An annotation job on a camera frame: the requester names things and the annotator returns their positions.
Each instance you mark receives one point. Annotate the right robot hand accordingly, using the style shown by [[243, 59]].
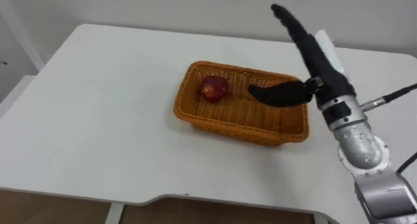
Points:
[[312, 61]]

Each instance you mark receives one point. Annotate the dark red apple soft toy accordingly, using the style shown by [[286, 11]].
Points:
[[213, 89]]

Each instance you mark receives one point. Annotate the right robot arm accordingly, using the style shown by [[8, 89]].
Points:
[[368, 152]]

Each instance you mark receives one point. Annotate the orange woven basket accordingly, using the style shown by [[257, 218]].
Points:
[[241, 116]]

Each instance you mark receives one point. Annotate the white desk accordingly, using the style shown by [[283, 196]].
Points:
[[97, 120]]

